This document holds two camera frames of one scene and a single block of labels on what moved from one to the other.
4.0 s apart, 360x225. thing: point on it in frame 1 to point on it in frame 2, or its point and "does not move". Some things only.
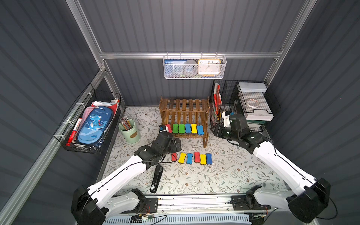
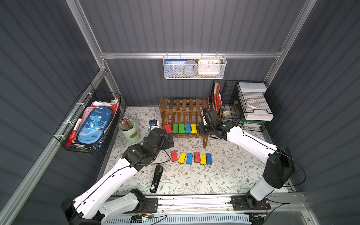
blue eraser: x=209 y=158 does not move
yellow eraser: x=203 y=159 does not move
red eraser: x=197 y=157 does not move
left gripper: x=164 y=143 to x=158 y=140
